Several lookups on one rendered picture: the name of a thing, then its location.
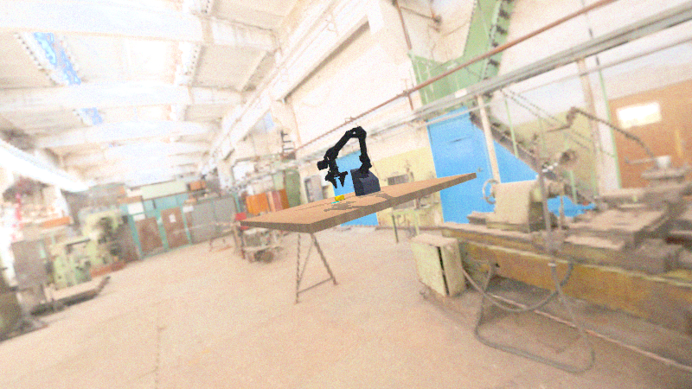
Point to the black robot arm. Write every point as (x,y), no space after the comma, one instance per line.
(333,151)

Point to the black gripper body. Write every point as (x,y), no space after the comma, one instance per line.
(340,174)

